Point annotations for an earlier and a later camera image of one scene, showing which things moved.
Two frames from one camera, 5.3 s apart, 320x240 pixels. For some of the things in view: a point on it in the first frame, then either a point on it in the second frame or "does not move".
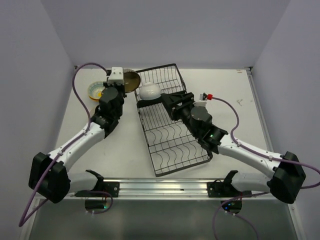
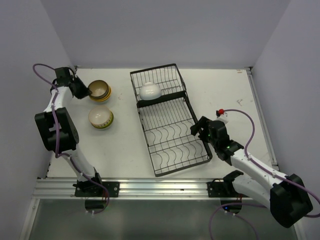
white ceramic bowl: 150,91 does not move
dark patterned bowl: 132,80 -> 99,88
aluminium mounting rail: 186,188 does not move
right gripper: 172,100 -> 202,122
